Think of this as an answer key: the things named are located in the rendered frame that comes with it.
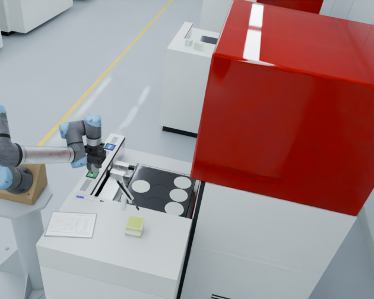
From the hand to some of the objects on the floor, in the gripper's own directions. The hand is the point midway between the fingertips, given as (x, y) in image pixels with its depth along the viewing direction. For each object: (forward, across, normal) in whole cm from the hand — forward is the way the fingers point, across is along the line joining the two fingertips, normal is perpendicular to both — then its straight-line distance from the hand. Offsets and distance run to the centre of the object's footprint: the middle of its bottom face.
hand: (91, 171), depth 194 cm
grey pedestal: (+98, -13, +45) cm, 109 cm away
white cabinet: (+98, -2, -26) cm, 102 cm away
